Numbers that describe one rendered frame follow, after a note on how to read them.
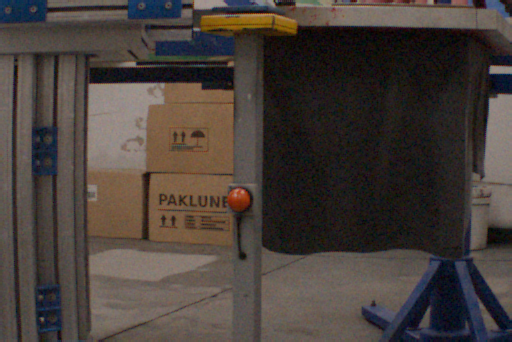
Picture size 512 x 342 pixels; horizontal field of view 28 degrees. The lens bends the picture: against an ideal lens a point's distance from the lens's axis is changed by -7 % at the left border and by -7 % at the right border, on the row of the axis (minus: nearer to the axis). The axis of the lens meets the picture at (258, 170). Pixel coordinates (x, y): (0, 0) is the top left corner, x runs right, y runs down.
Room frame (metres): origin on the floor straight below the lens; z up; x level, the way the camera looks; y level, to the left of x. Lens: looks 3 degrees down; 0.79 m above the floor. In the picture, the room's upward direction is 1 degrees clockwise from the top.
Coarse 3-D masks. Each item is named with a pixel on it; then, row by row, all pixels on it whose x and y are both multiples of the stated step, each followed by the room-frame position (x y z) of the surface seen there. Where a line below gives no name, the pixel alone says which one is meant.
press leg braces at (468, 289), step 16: (432, 272) 3.25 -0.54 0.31; (464, 272) 3.23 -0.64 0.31; (416, 288) 3.23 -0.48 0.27; (432, 288) 3.24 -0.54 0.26; (464, 288) 3.18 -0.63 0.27; (480, 288) 3.42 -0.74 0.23; (416, 304) 3.19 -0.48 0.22; (464, 304) 3.16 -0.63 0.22; (496, 304) 3.49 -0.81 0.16; (400, 320) 3.16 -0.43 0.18; (416, 320) 3.63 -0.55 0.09; (480, 320) 3.09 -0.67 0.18; (496, 320) 3.53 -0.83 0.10; (384, 336) 3.14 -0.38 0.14; (400, 336) 3.15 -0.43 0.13; (480, 336) 3.04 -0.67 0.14
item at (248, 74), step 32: (224, 32) 1.81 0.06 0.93; (256, 32) 1.81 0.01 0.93; (288, 32) 1.83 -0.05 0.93; (256, 64) 1.82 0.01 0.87; (256, 96) 1.82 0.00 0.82; (256, 128) 1.82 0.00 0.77; (256, 160) 1.82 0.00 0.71; (256, 192) 1.80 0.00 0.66; (256, 224) 1.82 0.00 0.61; (256, 256) 1.82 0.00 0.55; (256, 288) 1.82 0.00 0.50; (256, 320) 1.83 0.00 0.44
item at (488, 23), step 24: (312, 24) 1.98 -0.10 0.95; (336, 24) 1.97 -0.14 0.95; (360, 24) 1.95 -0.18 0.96; (384, 24) 1.94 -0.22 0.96; (408, 24) 1.92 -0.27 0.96; (432, 24) 1.91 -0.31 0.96; (456, 24) 1.90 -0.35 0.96; (480, 24) 1.88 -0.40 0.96; (504, 24) 2.02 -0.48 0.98; (504, 48) 2.38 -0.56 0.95
